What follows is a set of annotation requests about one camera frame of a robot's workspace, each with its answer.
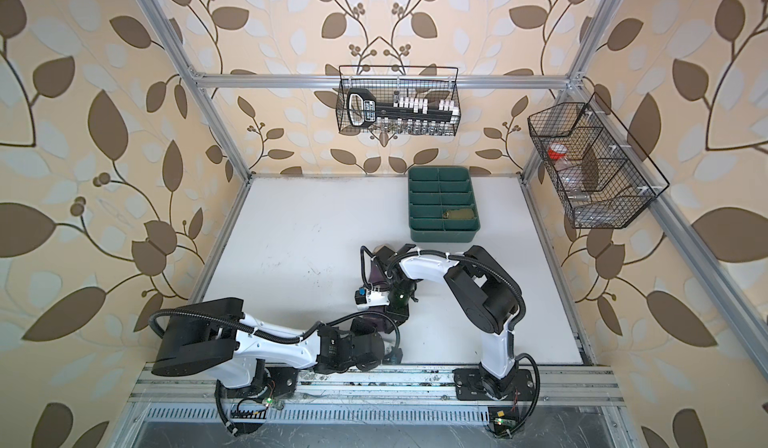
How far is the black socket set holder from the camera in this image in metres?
A: 0.83

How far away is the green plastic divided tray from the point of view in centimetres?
101

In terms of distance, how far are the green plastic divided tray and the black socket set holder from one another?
29 cm
